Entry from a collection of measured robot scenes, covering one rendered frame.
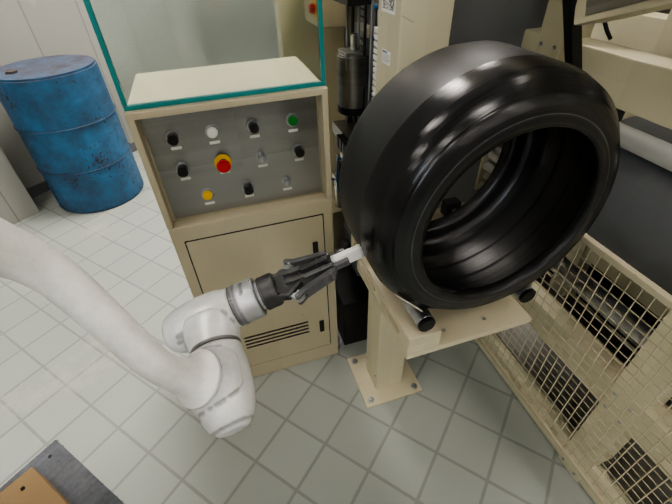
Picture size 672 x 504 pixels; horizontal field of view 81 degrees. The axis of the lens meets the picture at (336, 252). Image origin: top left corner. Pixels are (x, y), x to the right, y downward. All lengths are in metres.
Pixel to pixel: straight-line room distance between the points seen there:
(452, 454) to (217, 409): 1.23
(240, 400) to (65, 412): 1.54
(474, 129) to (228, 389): 0.60
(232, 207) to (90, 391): 1.23
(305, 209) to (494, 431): 1.20
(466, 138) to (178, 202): 0.95
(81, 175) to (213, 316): 2.64
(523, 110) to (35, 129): 3.03
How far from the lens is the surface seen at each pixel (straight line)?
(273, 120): 1.26
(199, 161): 1.29
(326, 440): 1.79
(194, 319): 0.83
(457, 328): 1.09
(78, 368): 2.36
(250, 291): 0.82
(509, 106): 0.70
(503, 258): 1.12
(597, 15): 1.12
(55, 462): 1.27
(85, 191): 3.43
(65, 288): 0.67
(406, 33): 1.00
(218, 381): 0.74
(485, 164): 1.42
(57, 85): 3.18
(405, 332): 0.98
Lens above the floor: 1.62
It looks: 40 degrees down
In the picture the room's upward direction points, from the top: 2 degrees counter-clockwise
